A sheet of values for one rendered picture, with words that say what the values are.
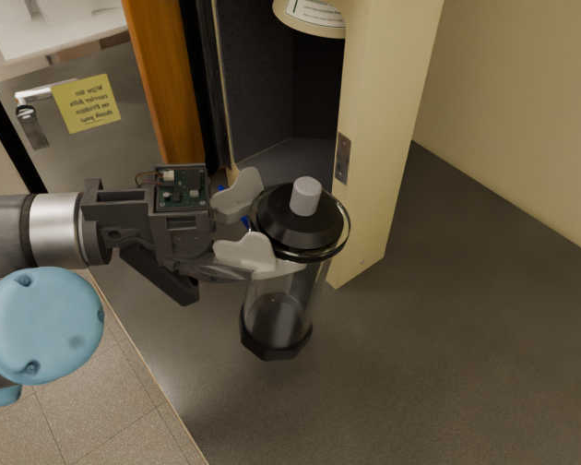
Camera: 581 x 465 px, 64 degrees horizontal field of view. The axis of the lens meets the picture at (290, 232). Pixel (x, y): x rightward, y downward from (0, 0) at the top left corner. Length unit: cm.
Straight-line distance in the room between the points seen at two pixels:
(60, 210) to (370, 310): 47
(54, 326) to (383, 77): 39
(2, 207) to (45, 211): 4
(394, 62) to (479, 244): 44
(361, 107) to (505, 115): 47
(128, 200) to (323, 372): 38
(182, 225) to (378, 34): 26
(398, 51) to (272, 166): 39
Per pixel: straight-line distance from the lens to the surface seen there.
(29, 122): 73
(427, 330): 75
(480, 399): 72
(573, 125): 91
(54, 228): 47
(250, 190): 51
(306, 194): 45
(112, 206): 44
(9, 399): 49
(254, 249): 44
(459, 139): 104
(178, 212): 42
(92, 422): 179
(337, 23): 58
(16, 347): 33
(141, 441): 171
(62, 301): 34
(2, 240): 48
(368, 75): 51
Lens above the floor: 156
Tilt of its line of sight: 48 degrees down
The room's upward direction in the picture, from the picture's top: straight up
